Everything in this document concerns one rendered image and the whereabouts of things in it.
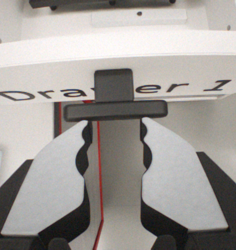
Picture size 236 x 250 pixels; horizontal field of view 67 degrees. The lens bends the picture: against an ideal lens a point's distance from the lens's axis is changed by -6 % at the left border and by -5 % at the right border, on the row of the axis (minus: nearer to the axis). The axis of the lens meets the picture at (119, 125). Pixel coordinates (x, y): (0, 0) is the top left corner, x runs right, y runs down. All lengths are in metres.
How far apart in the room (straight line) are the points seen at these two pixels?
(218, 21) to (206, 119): 0.93
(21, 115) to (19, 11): 0.15
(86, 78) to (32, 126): 0.17
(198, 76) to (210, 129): 0.98
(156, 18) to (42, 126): 0.22
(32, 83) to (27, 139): 0.15
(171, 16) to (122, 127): 0.85
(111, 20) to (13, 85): 0.13
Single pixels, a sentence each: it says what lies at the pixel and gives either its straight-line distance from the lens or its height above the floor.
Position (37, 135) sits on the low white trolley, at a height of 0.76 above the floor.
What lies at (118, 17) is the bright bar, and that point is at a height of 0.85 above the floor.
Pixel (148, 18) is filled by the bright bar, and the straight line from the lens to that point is 0.24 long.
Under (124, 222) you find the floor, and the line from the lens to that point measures 1.13.
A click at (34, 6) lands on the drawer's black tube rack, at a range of 0.25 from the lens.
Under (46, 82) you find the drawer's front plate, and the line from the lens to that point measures 0.17.
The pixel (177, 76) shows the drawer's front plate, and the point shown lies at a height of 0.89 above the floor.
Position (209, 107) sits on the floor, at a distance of 1.17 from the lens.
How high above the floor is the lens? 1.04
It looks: 84 degrees down
